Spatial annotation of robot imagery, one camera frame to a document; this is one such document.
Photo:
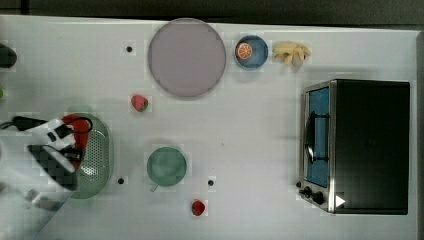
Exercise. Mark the toy strawberry near table edge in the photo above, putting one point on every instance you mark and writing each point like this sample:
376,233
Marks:
198,208

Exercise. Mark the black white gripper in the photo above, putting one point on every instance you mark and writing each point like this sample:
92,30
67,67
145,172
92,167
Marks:
55,138

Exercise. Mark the dark object at left edge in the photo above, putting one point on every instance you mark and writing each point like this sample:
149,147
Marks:
8,56

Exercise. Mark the green oval strainer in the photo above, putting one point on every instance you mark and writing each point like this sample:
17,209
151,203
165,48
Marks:
97,165

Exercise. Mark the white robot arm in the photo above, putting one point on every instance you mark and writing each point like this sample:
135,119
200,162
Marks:
36,176

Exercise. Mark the silver toaster oven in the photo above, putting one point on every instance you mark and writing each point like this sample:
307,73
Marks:
355,146

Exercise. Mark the round grey plate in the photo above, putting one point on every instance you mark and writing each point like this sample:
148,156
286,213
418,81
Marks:
187,57

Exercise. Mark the blue bowl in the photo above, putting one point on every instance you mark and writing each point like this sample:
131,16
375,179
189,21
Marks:
259,55

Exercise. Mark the toy orange slice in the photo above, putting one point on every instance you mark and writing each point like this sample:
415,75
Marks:
243,51

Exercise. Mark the green cup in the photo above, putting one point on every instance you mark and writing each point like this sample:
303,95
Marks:
166,167

